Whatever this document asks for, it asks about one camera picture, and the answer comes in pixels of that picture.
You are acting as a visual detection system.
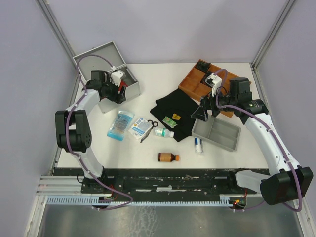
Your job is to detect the dark rolled item top compartment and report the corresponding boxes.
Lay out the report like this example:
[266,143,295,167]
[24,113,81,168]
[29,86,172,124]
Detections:
[195,60,211,73]

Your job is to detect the red first aid kit pouch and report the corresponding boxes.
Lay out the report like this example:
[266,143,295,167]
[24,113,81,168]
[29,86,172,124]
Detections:
[118,81,128,95]

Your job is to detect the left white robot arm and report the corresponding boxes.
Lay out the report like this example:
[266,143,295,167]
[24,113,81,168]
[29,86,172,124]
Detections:
[55,70,126,193]

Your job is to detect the black handled scissors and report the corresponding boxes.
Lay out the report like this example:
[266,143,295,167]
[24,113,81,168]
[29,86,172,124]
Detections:
[140,119,158,143]

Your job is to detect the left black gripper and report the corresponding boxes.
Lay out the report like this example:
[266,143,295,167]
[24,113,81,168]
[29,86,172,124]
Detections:
[103,78,127,105]

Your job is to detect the green small sachet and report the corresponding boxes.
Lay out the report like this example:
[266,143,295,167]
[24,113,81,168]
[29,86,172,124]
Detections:
[162,116,177,128]

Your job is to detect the purple cable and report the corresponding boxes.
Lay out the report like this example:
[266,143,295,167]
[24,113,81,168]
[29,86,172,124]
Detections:
[213,69,303,212]
[66,54,134,211]

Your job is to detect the clear bottle green label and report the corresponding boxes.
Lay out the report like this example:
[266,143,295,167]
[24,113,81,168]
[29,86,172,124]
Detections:
[154,127,174,138]

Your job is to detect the brown medicine bottle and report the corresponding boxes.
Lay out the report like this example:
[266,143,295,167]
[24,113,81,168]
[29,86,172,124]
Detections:
[158,153,180,162]

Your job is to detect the grey metal first aid box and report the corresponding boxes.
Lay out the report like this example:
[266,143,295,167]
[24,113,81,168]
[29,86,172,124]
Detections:
[73,41,141,101]

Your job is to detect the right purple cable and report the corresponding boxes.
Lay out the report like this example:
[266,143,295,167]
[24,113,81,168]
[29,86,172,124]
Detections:
[213,69,303,212]

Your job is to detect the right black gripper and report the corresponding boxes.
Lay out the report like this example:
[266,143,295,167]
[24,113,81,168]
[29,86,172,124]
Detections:
[191,86,237,122]

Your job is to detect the grey plastic divided tray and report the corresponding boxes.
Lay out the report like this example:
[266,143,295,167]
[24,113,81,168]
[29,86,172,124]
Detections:
[192,117,241,152]

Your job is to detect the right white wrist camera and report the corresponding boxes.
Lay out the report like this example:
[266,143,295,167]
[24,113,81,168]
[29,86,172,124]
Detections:
[204,73,222,97]

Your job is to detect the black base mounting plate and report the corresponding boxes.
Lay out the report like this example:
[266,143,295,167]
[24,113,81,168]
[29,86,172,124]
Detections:
[53,167,262,202]

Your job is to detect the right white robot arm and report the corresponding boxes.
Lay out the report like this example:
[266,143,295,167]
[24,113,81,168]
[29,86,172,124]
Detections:
[191,74,314,212]

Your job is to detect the light blue mask packet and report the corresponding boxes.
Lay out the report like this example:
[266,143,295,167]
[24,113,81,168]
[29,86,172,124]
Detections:
[107,110,134,141]

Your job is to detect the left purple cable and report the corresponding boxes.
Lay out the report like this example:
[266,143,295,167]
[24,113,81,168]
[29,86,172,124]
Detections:
[66,54,134,211]

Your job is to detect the brown wooden compartment tray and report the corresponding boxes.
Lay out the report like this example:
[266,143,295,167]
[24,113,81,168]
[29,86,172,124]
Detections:
[178,64,240,118]

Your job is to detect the black folded cloth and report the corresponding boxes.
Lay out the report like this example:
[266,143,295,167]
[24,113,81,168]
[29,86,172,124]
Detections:
[150,89,198,142]

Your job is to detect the white blue tube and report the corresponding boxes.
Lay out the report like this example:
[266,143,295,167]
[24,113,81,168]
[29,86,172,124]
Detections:
[194,137,203,154]

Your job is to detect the light blue cable duct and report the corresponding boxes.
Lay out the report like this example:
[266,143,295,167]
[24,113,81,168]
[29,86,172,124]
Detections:
[46,195,239,207]

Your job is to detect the blue white gauze packet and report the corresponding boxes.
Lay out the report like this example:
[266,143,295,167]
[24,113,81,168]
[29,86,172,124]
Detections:
[128,118,151,139]

